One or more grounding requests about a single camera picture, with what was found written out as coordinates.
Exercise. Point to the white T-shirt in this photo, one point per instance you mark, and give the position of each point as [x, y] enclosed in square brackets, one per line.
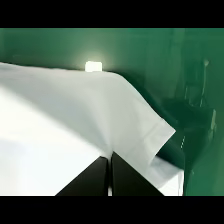
[66, 126]

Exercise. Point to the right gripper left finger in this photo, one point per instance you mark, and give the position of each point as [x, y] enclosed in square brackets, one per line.
[90, 181]

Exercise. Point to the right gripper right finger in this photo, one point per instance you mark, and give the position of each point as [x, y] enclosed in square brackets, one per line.
[128, 181]

